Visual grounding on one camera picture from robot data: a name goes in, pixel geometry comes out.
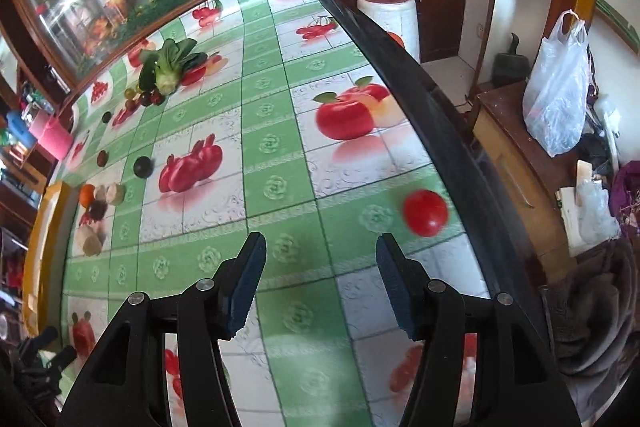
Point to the small dark purple fruit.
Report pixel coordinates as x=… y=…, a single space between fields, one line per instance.
x=146 y=98

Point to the green bok choy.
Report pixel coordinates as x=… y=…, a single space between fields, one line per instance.
x=167 y=64

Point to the dark green kettle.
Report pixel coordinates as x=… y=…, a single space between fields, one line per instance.
x=510 y=62

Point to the white plastic bag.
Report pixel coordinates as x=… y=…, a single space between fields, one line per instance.
x=557 y=97

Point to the grey blanket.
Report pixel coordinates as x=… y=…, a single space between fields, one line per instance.
x=595 y=307

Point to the small dark green fruit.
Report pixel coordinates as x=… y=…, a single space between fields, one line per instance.
x=106 y=117

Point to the beige round cake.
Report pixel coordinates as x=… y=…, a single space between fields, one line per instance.
x=100 y=193

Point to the small red round fruit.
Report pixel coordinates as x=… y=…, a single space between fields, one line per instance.
x=158 y=97

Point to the fruit print tablecloth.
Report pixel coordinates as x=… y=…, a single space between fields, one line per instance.
x=280 y=142

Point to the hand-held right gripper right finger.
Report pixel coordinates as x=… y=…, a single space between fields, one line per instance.
x=395 y=287

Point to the low wooden cabinet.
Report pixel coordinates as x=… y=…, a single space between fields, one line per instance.
x=520 y=177

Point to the clear plastic bag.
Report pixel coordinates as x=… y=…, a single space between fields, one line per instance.
x=595 y=207

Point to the purple cloth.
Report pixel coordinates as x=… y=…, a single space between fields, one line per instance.
x=627 y=192

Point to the dark maroon round fruit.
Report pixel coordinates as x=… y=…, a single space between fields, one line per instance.
x=102 y=157

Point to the pink bottle with knit sleeve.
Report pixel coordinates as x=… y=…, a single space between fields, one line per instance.
x=52 y=134

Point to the red tomato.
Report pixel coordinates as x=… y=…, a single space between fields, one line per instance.
x=425 y=213

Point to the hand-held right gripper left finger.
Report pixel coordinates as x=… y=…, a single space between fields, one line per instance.
x=247 y=287

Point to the small brown round fruit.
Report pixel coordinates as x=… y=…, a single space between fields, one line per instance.
x=132 y=105

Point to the small green round fruit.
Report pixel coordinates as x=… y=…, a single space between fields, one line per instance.
x=131 y=93

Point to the black round fruit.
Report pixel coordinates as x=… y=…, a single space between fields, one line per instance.
x=142 y=167

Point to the orange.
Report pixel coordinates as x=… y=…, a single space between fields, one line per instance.
x=87 y=194

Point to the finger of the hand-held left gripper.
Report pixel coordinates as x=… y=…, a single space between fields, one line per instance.
x=45 y=337
x=65 y=357

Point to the brown wrinkled fruit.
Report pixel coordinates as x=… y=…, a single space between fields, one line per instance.
x=97 y=208

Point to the brown wooden cabinet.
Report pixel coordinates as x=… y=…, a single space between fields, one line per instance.
x=440 y=7

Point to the white foam stool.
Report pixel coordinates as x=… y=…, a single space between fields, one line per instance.
x=390 y=24

